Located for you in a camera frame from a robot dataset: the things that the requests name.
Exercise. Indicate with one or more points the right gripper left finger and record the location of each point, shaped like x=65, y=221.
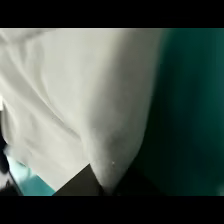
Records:
x=81, y=183

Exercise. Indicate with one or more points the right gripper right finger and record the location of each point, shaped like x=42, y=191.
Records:
x=136, y=185

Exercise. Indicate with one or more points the white shirt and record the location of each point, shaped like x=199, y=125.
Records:
x=76, y=100

